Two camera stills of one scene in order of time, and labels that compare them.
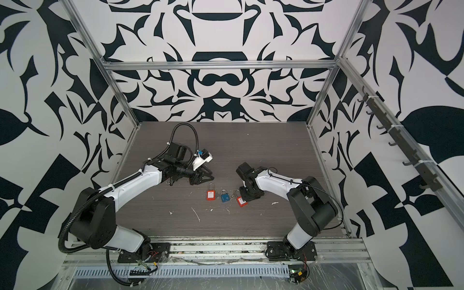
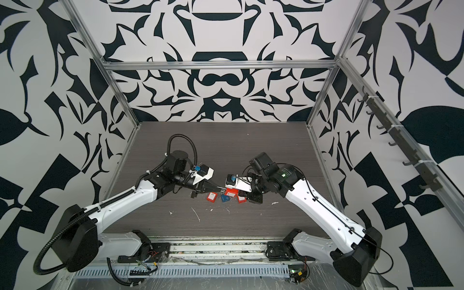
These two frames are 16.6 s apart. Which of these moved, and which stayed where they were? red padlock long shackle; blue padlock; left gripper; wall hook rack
Moved: left gripper
Stayed: wall hook rack; blue padlock; red padlock long shackle
